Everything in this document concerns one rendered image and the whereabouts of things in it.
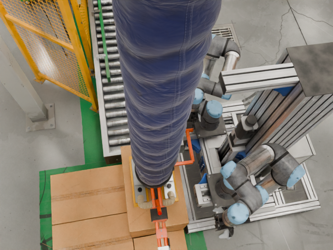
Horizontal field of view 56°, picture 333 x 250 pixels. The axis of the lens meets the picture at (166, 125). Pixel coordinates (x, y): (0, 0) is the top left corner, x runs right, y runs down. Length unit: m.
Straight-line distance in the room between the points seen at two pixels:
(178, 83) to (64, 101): 2.90
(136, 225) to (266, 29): 3.11
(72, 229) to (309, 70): 2.00
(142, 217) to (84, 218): 0.61
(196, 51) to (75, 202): 2.10
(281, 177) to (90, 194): 1.55
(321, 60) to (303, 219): 2.21
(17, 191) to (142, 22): 2.92
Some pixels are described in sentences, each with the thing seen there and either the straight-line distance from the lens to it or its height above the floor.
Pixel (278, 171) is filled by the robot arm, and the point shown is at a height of 1.62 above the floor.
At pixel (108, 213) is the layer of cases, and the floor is 0.54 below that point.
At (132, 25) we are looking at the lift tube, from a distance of 0.65.
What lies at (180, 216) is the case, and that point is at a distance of 2.19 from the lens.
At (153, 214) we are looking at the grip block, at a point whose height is 1.20.
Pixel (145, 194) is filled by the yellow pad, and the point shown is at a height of 1.08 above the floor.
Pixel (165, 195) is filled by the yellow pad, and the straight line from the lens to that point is 2.07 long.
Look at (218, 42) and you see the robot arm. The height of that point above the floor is 1.55.
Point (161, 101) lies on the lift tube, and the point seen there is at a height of 2.35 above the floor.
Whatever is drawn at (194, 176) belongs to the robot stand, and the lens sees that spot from 3.02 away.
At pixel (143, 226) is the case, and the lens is 2.17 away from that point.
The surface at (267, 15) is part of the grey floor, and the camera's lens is 4.57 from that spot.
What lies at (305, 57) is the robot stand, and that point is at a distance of 1.50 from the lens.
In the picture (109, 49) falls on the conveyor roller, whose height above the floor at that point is 0.55.
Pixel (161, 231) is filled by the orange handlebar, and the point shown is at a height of 1.20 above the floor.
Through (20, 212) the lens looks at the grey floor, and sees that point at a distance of 3.35.
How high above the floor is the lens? 3.10
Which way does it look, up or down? 66 degrees down
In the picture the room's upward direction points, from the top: 8 degrees clockwise
